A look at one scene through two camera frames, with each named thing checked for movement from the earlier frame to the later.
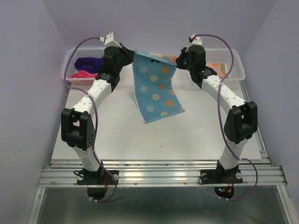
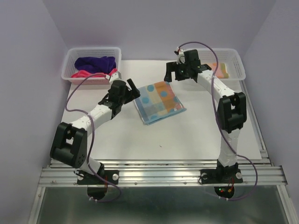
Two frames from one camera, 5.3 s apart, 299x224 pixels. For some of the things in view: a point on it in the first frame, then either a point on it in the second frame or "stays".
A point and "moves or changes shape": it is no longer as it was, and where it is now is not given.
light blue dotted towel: [154, 94] moves or changes shape
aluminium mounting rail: [163, 172] stays
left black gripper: [128, 53] → [131, 94]
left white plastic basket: [71, 67] stays
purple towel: [90, 64] stays
